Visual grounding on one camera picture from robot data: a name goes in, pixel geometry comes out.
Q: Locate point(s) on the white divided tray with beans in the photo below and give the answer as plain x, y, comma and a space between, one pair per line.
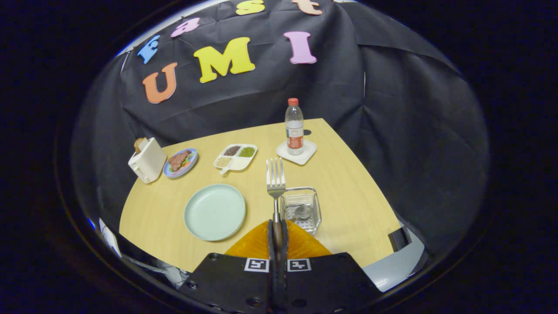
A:
239, 164

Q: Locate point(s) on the toasted bread slice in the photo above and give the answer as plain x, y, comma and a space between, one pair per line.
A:
140, 145

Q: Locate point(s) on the black backdrop cloth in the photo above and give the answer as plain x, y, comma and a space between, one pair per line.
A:
392, 131

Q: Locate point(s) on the grey chair with black armrest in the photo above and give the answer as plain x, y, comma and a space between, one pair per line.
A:
392, 272

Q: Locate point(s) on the white toaster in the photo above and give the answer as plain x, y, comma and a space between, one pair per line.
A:
150, 163

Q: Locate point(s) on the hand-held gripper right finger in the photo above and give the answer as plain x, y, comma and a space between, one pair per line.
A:
283, 279

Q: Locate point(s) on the small blue plate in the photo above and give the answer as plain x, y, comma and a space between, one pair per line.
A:
191, 166

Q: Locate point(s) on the clear water bottle red cap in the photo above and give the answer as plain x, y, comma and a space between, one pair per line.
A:
294, 131

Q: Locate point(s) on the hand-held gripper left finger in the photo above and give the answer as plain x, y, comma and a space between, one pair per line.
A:
272, 279

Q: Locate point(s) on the white square coaster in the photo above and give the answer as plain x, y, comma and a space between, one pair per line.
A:
309, 150

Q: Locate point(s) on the pale green plate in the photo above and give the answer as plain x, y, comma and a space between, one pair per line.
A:
213, 212

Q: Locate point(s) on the brown meat with vegetables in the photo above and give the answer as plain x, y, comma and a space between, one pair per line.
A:
178, 160

